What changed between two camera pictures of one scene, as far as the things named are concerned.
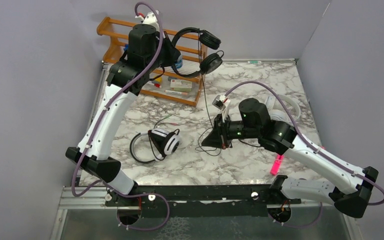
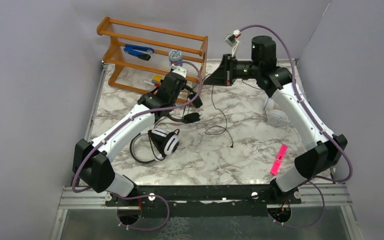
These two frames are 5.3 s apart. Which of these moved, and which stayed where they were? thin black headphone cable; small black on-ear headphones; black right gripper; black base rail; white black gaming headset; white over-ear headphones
Moved: small black on-ear headphones; black right gripper; thin black headphone cable
Stayed: black base rail; white over-ear headphones; white black gaming headset
